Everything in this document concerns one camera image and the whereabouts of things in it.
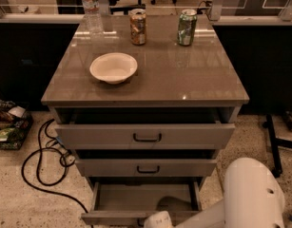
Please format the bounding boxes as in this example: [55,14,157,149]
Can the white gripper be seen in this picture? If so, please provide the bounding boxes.
[144,211,173,228]

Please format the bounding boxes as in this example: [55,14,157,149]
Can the grey bottom drawer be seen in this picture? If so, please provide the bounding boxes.
[81,178,203,228]

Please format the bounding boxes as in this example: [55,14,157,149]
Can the grey drawer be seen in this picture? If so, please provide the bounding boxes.
[56,107,235,150]
[81,178,203,228]
[75,150,216,178]

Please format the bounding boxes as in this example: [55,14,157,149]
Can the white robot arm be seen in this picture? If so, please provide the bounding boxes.
[144,158,285,228]

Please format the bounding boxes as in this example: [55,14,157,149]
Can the grey middle drawer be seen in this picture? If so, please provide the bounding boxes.
[75,150,216,178]

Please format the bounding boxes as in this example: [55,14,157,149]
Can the grey top drawer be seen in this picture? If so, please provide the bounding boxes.
[56,107,235,150]

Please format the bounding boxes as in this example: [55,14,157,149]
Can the grey drawer cabinet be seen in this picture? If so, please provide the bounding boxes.
[42,15,249,184]

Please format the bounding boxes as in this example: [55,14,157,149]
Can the black wheeled stand base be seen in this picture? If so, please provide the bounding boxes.
[263,114,292,178]

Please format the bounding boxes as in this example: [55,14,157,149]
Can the white paper bowl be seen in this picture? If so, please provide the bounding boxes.
[89,52,138,85]

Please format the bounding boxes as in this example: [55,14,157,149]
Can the box of snack bags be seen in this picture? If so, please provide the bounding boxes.
[0,99,33,150]

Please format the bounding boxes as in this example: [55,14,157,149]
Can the green soda can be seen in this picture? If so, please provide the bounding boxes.
[177,9,197,46]

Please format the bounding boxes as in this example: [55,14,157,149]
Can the orange soda can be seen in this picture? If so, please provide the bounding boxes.
[129,9,146,46]

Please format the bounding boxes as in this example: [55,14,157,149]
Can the clear plastic water bottle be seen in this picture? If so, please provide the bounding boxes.
[81,0,103,34]

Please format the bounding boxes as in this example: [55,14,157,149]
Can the black floor cable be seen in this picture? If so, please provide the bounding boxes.
[21,118,95,228]

